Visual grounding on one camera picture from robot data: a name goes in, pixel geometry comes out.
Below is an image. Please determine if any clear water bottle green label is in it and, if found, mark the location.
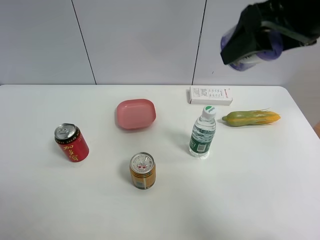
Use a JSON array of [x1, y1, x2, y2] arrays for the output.
[[189, 105, 216, 158]]

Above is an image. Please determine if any red drink can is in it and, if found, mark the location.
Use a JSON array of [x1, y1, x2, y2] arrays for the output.
[[54, 123, 90, 163]]

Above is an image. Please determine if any purple lidded jar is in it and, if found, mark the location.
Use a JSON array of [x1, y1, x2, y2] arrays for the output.
[[220, 26, 284, 72]]

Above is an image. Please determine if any orange drink can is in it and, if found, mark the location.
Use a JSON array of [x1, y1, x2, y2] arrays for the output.
[[129, 152, 156, 190]]

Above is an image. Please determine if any white cardboard box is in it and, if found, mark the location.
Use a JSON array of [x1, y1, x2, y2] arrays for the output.
[[188, 85, 233, 106]]

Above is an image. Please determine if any toy corn cob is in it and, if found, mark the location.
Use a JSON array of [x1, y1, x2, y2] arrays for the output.
[[222, 109, 281, 127]]

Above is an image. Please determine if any pink square plate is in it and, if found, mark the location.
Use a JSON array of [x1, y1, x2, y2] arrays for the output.
[[115, 99, 157, 130]]

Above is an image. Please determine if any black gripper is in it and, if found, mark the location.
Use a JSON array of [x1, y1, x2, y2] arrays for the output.
[[220, 0, 320, 65]]

